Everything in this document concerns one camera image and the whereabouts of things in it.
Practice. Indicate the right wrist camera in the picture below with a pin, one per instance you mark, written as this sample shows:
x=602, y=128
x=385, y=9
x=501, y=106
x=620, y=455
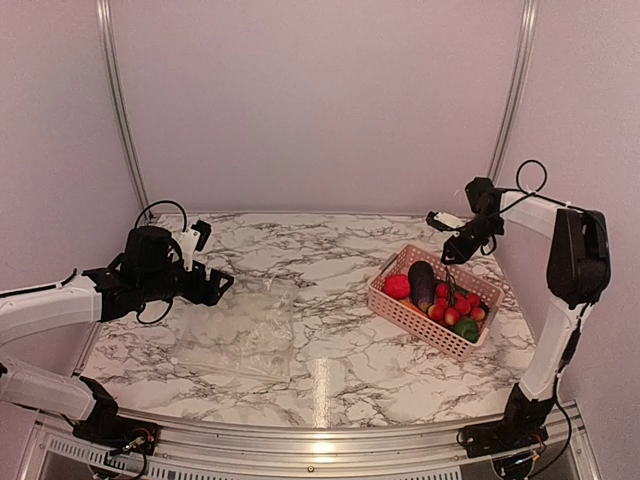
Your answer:
x=443, y=221

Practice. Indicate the pink plastic basket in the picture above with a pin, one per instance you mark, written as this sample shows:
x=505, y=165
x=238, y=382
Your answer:
x=419, y=325

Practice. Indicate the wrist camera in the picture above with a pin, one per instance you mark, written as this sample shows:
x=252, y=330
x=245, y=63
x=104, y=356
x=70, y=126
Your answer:
x=443, y=221
x=193, y=240

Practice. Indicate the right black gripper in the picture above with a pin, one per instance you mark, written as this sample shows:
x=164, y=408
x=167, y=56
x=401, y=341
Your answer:
x=459, y=254

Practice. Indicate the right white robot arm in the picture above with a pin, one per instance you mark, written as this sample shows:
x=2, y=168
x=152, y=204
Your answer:
x=578, y=271

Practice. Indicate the clear zip top bag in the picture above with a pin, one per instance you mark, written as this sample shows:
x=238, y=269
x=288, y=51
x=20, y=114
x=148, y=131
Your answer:
x=249, y=333

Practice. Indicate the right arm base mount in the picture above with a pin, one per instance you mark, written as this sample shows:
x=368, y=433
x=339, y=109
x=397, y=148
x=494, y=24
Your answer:
x=491, y=438

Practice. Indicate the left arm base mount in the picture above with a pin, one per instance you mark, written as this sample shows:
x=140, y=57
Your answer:
x=119, y=432

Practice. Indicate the dark green cucumber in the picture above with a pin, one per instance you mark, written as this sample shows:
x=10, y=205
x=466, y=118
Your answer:
x=474, y=299

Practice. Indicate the bunch of red strawberries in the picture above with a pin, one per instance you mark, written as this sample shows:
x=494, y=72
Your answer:
x=448, y=308

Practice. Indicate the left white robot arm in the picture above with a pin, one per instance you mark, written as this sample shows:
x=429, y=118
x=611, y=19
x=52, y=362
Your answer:
x=156, y=265

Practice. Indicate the aluminium frame post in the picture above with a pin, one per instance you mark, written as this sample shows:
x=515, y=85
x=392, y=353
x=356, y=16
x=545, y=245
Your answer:
x=109, y=50
x=517, y=85

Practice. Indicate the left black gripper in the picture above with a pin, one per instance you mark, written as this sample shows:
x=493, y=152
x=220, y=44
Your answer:
x=211, y=295

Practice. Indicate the purple eggplant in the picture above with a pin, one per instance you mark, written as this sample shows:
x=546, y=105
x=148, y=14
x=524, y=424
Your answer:
x=422, y=281

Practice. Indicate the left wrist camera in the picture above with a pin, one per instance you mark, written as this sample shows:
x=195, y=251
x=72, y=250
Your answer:
x=193, y=240

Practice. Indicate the right aluminium frame post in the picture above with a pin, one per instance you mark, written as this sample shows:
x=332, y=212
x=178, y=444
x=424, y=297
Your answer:
x=517, y=85

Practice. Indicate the front aluminium rail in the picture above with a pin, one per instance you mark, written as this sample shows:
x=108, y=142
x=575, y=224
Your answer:
x=190, y=449

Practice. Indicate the red crinkled fruit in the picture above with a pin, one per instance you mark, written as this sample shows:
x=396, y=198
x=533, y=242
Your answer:
x=397, y=286

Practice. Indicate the left aluminium frame post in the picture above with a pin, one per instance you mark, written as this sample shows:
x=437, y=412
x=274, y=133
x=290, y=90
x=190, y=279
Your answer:
x=109, y=50

